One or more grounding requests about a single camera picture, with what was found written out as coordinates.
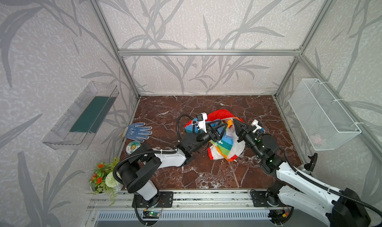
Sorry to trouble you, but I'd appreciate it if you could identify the white red rainbow jacket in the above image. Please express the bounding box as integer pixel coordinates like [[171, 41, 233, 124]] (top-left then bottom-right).
[[184, 109, 244, 162]]

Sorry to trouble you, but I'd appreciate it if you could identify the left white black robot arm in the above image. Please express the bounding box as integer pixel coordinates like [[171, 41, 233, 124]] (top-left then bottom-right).
[[112, 119, 228, 204]]

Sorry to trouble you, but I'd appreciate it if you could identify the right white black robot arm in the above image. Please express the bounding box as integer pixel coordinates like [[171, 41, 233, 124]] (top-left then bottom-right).
[[233, 119, 382, 227]]

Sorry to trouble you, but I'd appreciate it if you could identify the pink object in basket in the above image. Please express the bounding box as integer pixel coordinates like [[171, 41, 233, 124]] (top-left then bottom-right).
[[310, 134, 325, 146]]

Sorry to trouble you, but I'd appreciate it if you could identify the blue dotted work glove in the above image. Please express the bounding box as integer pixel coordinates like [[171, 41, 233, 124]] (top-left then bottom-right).
[[123, 122, 152, 143]]

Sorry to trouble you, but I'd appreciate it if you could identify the green round tape roll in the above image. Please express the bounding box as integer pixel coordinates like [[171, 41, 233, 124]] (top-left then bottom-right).
[[125, 141, 141, 154]]

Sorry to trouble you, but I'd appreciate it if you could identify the potted artificial flower plant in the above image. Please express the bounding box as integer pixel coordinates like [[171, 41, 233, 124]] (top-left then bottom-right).
[[89, 157, 123, 206]]

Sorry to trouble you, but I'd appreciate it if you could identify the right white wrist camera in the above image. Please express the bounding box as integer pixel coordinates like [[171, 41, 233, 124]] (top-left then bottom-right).
[[251, 119, 265, 136]]

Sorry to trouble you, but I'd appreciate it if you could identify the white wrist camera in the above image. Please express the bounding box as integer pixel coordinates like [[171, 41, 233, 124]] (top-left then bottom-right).
[[192, 113, 208, 135], [251, 119, 265, 136]]

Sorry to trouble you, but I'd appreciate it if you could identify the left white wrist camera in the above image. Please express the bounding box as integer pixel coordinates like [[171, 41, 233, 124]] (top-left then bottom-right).
[[192, 113, 208, 135]]

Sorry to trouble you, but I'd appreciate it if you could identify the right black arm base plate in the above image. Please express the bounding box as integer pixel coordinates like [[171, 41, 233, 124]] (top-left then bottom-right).
[[249, 189, 293, 209]]

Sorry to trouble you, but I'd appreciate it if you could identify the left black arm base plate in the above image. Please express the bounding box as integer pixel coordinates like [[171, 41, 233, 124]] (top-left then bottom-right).
[[132, 191, 174, 208]]

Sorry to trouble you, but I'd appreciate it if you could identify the white wire mesh basket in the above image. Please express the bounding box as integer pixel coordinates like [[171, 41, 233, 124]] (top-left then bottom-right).
[[288, 78, 362, 151]]

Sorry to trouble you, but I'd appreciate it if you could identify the aluminium cage frame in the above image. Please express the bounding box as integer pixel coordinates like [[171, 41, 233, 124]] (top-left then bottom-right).
[[83, 0, 382, 162]]

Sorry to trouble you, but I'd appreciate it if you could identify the aluminium front rail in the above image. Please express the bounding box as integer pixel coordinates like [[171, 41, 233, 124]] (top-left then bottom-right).
[[86, 189, 338, 211]]

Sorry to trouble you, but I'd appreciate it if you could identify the clear plastic wall shelf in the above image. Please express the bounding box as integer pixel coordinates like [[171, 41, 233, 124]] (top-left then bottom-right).
[[42, 81, 119, 150]]

